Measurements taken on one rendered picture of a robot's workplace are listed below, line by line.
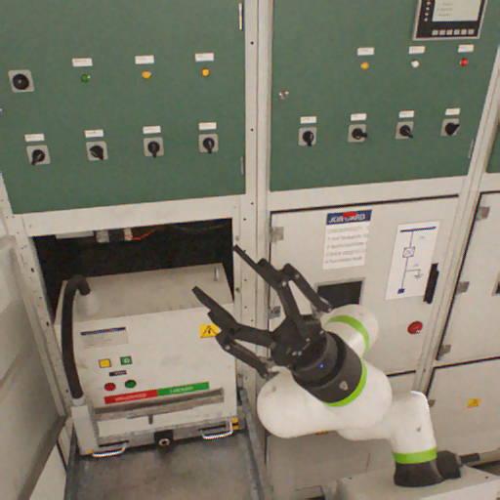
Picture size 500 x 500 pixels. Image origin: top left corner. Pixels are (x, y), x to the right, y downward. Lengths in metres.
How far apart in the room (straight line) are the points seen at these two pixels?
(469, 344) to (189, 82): 1.47
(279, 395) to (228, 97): 0.78
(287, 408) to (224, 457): 0.90
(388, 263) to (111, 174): 0.92
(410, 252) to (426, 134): 0.41
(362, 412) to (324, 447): 1.50
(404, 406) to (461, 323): 0.62
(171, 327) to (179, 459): 0.50
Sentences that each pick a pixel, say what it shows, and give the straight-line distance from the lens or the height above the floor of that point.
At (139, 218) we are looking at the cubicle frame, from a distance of 1.44.
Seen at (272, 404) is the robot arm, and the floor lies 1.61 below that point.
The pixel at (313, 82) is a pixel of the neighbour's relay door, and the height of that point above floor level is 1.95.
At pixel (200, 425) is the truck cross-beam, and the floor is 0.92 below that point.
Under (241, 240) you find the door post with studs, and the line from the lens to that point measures 1.51.
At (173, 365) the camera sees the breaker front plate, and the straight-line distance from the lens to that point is 1.53.
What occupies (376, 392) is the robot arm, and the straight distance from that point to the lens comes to 0.80.
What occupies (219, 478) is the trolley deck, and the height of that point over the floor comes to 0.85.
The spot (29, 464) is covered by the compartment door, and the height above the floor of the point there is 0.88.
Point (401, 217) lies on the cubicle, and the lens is 1.63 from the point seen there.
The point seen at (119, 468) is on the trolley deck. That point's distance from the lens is 1.75.
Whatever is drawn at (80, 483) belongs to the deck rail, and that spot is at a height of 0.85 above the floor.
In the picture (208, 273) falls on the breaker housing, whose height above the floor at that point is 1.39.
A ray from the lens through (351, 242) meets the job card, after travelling 1.60.
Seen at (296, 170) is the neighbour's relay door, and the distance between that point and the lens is 1.42.
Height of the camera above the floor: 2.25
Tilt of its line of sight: 32 degrees down
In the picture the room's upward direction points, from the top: straight up
